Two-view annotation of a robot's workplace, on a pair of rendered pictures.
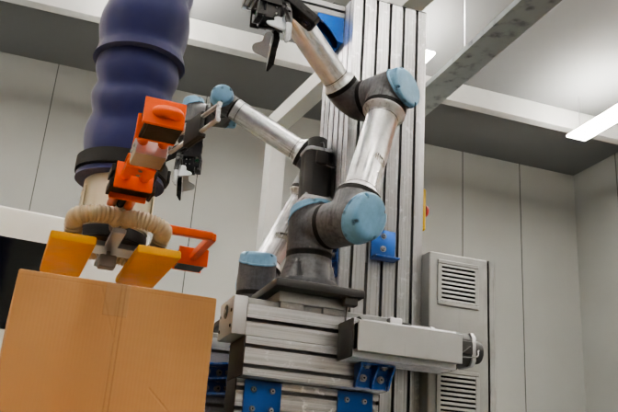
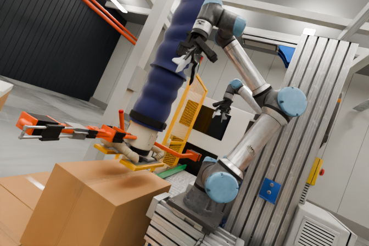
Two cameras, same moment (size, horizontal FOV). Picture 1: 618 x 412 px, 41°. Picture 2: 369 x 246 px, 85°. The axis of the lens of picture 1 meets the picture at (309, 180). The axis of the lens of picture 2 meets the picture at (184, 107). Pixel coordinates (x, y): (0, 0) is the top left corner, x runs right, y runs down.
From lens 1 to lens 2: 1.47 m
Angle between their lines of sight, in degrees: 44
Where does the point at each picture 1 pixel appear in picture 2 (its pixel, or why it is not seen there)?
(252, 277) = not seen: hidden behind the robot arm
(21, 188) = not seen: hidden behind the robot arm
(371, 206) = (224, 183)
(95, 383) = (61, 222)
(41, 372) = (48, 208)
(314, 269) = (196, 200)
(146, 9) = (164, 49)
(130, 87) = (149, 85)
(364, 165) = (236, 151)
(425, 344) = not seen: outside the picture
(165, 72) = (166, 78)
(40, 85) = (268, 61)
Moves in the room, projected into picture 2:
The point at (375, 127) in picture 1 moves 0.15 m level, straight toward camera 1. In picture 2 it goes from (257, 127) to (239, 115)
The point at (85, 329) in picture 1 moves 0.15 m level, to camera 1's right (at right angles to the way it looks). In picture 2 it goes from (65, 197) to (77, 218)
